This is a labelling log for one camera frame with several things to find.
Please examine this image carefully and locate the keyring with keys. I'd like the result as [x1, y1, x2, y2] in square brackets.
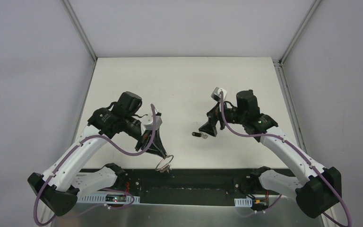
[155, 155, 174, 173]

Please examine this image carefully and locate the black fob key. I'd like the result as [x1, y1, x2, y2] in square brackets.
[192, 132, 208, 139]

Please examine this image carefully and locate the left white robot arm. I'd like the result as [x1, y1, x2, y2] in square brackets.
[27, 91, 168, 217]

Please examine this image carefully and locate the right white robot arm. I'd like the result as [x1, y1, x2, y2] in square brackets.
[199, 87, 342, 218]

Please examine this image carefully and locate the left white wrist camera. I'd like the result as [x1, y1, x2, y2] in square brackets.
[140, 108, 163, 134]

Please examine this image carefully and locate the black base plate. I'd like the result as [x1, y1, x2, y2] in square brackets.
[94, 168, 282, 208]

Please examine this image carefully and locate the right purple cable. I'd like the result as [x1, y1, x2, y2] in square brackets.
[219, 91, 353, 227]

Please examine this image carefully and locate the purple cable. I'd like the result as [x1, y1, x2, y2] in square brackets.
[219, 91, 353, 227]
[33, 104, 158, 227]

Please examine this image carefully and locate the left white cable duct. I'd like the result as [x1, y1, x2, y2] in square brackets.
[77, 193, 140, 205]

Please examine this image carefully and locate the white cable duct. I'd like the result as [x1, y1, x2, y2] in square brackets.
[234, 197, 253, 208]
[77, 193, 140, 205]

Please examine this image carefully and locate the right white cable duct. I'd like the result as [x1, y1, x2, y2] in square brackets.
[234, 197, 253, 208]

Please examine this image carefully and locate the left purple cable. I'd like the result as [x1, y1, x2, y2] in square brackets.
[33, 104, 158, 227]

